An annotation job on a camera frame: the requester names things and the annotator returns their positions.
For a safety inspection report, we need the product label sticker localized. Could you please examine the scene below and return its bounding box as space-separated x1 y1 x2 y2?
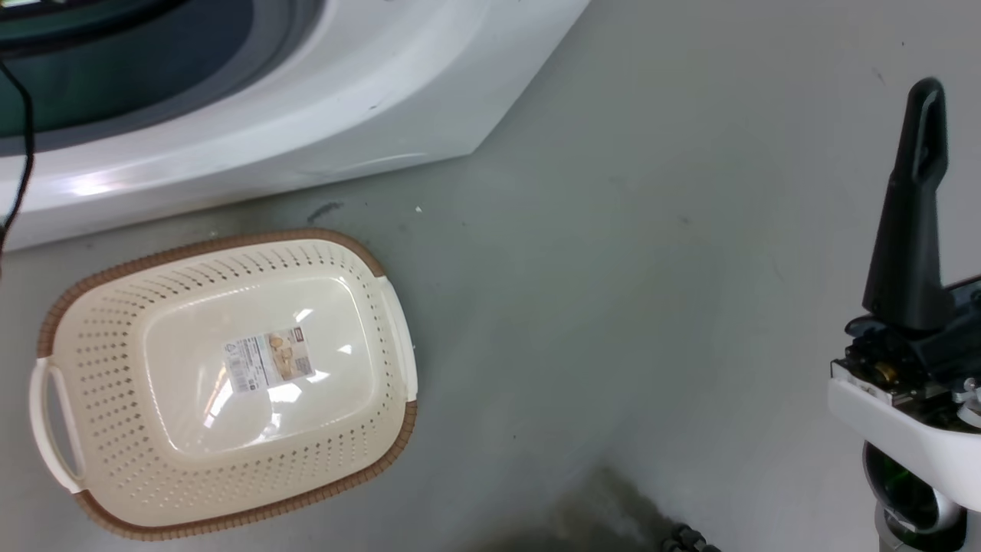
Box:
223 327 316 394

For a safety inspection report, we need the white washing machine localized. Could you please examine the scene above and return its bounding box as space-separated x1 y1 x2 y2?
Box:
0 0 592 252

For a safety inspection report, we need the cream perforated laundry basket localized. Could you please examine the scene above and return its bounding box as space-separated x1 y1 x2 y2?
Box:
29 228 419 542

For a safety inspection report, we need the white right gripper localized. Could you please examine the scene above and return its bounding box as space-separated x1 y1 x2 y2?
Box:
826 77 981 552

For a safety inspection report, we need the black ribbed cable conduit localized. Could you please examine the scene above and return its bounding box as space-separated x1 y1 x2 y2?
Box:
662 524 721 552

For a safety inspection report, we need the thin black cable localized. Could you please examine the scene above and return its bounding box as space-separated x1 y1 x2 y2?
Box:
0 60 36 258

